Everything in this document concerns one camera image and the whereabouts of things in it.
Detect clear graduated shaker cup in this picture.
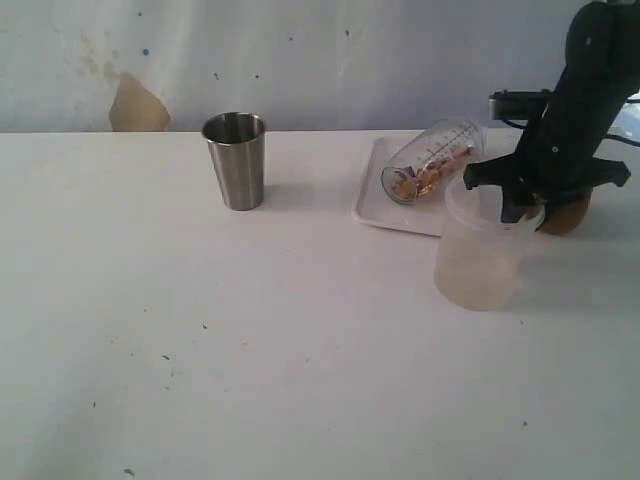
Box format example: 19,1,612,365
380,117,486,205

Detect stainless steel cup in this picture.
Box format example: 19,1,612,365
201,112,267,211

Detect translucent plastic container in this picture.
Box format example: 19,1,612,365
434,179,544,311

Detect white rectangular tray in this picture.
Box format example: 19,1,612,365
352,135,462,237

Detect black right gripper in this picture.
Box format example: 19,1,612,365
463,79,631,224

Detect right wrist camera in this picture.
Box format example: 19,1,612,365
489,89,551,121

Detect brown wooden cup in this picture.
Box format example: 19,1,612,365
537,190,592,236

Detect fruit pieces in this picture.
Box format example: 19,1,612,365
381,146,477,204

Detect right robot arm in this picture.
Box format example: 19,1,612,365
463,1,639,224

